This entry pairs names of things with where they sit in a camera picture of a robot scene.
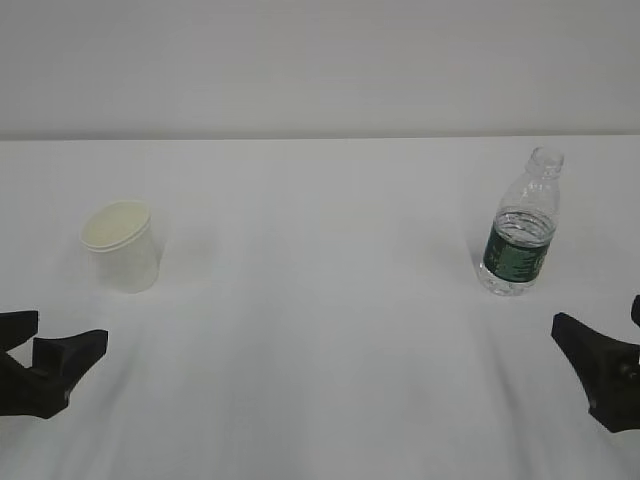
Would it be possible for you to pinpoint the clear water bottle green label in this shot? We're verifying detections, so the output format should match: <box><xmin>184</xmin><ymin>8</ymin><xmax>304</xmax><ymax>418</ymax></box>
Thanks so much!
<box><xmin>478</xmin><ymin>147</ymin><xmax>564</xmax><ymax>296</ymax></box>

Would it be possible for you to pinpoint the white paper cup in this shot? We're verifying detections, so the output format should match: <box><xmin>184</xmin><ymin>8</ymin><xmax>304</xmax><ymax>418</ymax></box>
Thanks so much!
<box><xmin>80</xmin><ymin>201</ymin><xmax>159</xmax><ymax>294</ymax></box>

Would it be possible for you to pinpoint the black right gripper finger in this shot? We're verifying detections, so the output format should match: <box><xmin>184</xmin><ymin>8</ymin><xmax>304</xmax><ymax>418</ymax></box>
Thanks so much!
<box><xmin>551</xmin><ymin>313</ymin><xmax>639</xmax><ymax>432</ymax></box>
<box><xmin>631</xmin><ymin>295</ymin><xmax>640</xmax><ymax>326</ymax></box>

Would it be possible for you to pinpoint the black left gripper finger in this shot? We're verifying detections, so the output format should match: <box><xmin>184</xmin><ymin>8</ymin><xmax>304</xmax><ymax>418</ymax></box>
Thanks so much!
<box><xmin>1</xmin><ymin>329</ymin><xmax>108</xmax><ymax>419</ymax></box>
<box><xmin>0</xmin><ymin>310</ymin><xmax>39</xmax><ymax>352</ymax></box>

